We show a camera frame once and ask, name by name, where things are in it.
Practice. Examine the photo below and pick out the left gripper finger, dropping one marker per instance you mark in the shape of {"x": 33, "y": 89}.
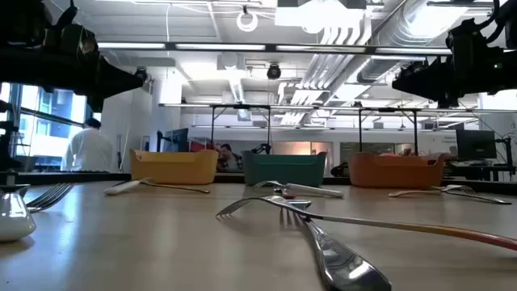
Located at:
{"x": 115, "y": 77}
{"x": 117, "y": 91}

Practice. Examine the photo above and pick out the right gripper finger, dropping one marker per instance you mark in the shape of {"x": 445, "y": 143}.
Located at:
{"x": 432, "y": 91}
{"x": 428, "y": 78}

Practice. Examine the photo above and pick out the black metal fork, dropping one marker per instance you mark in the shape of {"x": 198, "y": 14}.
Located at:
{"x": 484, "y": 198}
{"x": 182, "y": 188}

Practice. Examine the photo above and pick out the white round object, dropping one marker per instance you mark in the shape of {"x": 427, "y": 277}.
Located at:
{"x": 14, "y": 218}

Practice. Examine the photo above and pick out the silver fork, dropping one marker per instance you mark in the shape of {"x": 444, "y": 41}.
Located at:
{"x": 347, "y": 271}

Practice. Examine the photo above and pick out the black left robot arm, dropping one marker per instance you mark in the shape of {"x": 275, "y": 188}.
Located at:
{"x": 20, "y": 68}

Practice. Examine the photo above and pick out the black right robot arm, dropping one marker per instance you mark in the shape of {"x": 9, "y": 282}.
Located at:
{"x": 509, "y": 68}

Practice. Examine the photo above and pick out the white LED light strip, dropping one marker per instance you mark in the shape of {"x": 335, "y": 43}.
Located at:
{"x": 220, "y": 47}
{"x": 319, "y": 48}
{"x": 412, "y": 51}
{"x": 131, "y": 45}

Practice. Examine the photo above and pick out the person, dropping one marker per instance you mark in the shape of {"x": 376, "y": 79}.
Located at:
{"x": 89, "y": 149}
{"x": 227, "y": 155}

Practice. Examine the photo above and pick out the black computer monitor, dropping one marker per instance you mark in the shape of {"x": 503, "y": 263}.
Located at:
{"x": 177, "y": 140}
{"x": 476, "y": 144}

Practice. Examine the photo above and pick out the large window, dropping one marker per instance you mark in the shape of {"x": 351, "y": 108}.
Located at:
{"x": 44, "y": 141}

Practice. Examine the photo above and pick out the dark background desk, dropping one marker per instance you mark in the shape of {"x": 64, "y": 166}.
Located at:
{"x": 476, "y": 165}

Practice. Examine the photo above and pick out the orange plastic bin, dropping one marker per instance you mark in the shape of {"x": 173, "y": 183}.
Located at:
{"x": 396, "y": 171}

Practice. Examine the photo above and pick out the black equipment stand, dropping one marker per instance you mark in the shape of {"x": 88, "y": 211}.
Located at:
{"x": 6, "y": 141}

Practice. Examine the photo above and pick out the yellow plastic bin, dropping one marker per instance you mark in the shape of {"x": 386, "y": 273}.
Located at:
{"x": 173, "y": 167}

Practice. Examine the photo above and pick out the white ceiling vent unit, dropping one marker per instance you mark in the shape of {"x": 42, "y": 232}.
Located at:
{"x": 319, "y": 18}

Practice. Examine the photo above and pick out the black background robot gripper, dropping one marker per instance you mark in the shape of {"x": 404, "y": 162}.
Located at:
{"x": 261, "y": 148}

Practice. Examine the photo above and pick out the black overhead light beam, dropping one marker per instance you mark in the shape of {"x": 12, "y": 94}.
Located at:
{"x": 270, "y": 47}

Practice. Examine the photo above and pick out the green plastic bin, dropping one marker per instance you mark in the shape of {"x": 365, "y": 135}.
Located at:
{"x": 282, "y": 169}

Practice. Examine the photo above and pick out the black hanging camera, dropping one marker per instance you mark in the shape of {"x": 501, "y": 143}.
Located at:
{"x": 140, "y": 73}
{"x": 274, "y": 71}

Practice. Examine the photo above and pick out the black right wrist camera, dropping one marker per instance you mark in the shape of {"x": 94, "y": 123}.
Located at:
{"x": 464, "y": 44}

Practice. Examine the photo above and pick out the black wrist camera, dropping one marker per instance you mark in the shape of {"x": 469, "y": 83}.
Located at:
{"x": 72, "y": 40}
{"x": 464, "y": 44}

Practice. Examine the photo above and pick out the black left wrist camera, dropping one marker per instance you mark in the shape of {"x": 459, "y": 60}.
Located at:
{"x": 72, "y": 40}

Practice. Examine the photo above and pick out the black metal station frame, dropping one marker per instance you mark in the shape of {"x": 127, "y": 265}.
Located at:
{"x": 242, "y": 106}
{"x": 387, "y": 109}

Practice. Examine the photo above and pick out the silver air duct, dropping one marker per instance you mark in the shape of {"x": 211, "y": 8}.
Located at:
{"x": 404, "y": 32}

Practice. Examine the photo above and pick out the black table mount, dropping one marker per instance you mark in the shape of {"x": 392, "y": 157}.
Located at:
{"x": 339, "y": 169}

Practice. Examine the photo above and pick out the black aluminium table frame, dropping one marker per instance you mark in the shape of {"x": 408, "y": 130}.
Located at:
{"x": 230, "y": 178}

